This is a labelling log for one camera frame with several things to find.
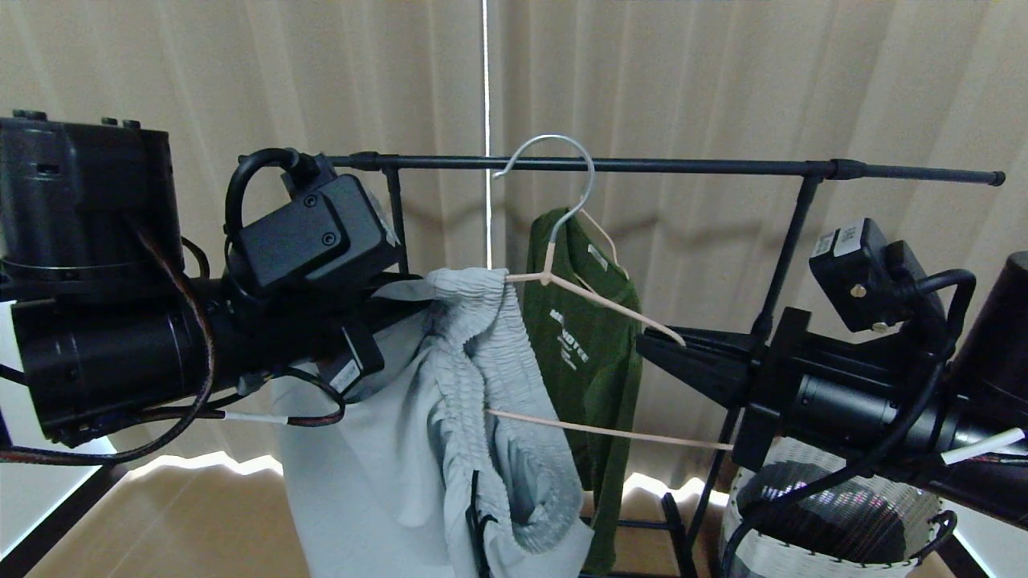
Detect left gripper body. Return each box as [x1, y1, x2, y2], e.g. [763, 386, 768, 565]
[205, 281, 402, 394]

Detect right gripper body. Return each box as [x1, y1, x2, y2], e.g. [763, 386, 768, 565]
[732, 307, 965, 472]

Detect pale grey shorts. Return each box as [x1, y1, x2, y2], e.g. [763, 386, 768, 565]
[273, 267, 595, 578]

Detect green shirt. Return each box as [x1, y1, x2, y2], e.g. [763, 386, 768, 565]
[524, 207, 645, 572]

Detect pink clothes hanger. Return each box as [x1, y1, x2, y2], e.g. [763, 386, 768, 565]
[577, 207, 631, 294]
[486, 134, 736, 450]

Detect white laundry basket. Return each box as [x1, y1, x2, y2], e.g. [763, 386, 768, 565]
[719, 438, 958, 578]

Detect black clothes rack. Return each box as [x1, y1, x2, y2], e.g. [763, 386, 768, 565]
[321, 151, 1007, 578]

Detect beige curtain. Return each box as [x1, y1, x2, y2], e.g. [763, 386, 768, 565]
[0, 0, 1028, 499]

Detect black cable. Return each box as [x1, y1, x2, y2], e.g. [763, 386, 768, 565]
[223, 147, 322, 242]
[719, 269, 977, 578]

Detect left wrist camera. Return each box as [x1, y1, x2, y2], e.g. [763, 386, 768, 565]
[225, 149, 402, 298]

